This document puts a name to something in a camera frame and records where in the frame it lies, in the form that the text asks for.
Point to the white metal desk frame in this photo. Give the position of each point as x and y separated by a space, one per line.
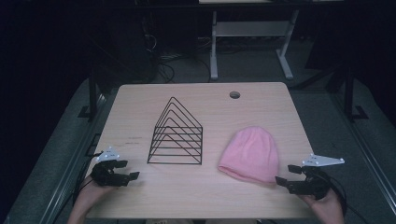
252 29

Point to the person's right hand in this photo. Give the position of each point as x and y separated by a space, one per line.
327 205

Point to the metal frame rail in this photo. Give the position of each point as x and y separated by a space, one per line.
73 168
364 149

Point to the person's left hand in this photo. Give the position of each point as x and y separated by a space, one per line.
88 193

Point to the black metal stand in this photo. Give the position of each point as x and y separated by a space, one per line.
350 93
92 93

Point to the pink knit beanie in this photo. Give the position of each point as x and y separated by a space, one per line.
252 155

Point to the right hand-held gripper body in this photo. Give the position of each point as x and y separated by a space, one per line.
311 183

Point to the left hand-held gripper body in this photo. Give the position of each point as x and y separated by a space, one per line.
106 175

